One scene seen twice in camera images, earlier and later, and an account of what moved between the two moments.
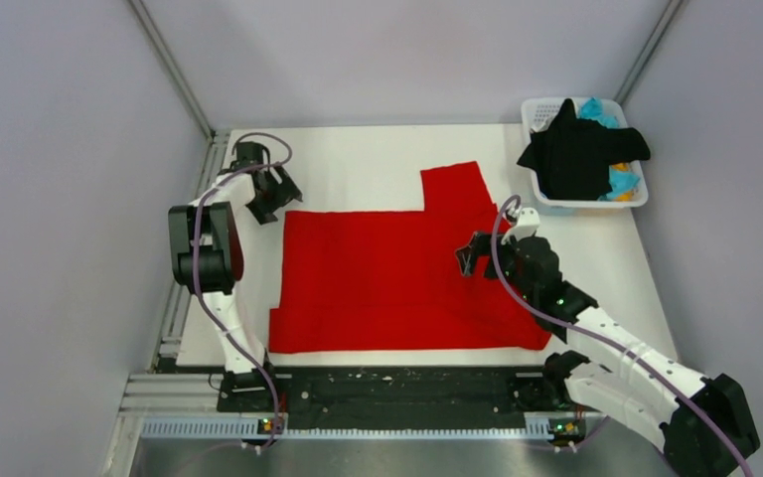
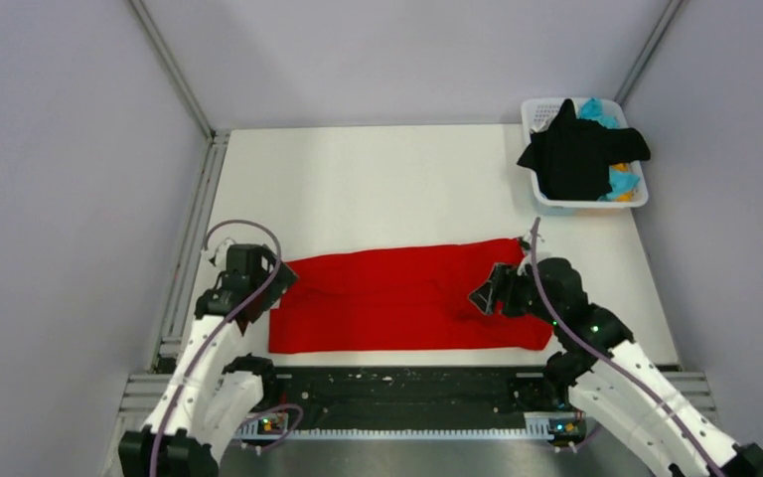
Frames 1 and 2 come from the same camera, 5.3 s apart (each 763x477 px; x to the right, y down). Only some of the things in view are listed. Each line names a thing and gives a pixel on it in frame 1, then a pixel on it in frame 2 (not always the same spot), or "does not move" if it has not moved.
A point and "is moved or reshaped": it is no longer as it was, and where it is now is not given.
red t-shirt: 391,280 is moved or reshaped
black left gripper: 285,192 → 283,279
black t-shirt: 572,155 does not move
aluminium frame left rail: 180,298 does not move
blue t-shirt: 623,181 does not move
